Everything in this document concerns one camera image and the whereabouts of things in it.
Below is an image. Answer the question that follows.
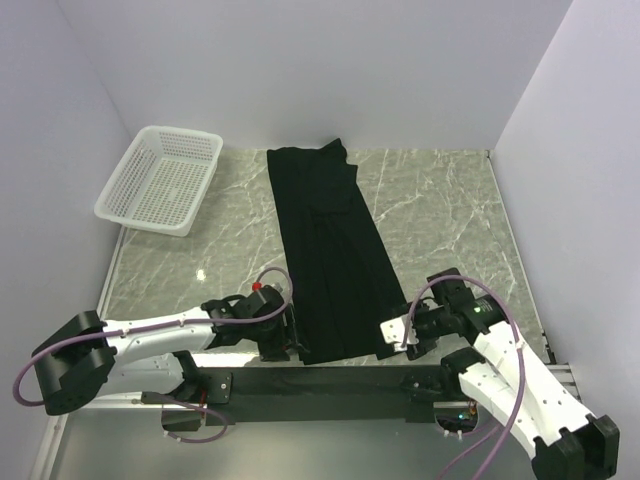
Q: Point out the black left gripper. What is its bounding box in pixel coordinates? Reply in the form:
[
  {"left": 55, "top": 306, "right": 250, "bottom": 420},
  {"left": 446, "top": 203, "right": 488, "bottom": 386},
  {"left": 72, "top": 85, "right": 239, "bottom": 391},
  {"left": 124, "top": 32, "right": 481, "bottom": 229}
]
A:
[{"left": 247, "top": 302, "right": 310, "bottom": 360}]

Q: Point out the black t shirt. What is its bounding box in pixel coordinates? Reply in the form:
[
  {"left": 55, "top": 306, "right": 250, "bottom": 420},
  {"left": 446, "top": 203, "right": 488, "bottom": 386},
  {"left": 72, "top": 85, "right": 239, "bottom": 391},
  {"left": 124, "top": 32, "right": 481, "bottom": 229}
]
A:
[{"left": 267, "top": 140, "right": 407, "bottom": 365}]

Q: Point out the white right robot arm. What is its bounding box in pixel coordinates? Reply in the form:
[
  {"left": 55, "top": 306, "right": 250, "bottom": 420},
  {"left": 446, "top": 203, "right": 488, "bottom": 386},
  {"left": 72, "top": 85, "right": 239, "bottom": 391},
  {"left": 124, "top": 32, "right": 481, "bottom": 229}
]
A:
[{"left": 390, "top": 268, "right": 620, "bottom": 479}]

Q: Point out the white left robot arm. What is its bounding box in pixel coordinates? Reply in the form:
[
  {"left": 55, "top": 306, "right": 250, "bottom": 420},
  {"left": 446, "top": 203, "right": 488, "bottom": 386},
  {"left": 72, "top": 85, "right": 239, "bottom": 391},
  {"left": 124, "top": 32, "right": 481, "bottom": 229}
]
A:
[{"left": 32, "top": 283, "right": 305, "bottom": 416}]

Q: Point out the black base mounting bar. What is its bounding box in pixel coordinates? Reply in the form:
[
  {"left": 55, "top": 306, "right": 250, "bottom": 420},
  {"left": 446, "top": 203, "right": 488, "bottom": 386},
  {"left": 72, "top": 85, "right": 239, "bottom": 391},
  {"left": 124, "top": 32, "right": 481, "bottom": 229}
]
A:
[{"left": 201, "top": 365, "right": 471, "bottom": 423}]

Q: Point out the white plastic basket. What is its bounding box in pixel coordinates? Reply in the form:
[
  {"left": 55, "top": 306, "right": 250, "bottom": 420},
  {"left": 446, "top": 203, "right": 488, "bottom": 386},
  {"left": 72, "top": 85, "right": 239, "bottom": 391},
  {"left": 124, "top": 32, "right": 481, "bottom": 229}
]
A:
[{"left": 94, "top": 126, "right": 224, "bottom": 237}]

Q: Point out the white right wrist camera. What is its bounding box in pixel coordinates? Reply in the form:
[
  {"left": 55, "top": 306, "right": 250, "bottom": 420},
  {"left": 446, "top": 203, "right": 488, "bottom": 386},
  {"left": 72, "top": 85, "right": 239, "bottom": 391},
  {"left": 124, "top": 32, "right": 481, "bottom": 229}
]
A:
[{"left": 379, "top": 315, "right": 419, "bottom": 352}]

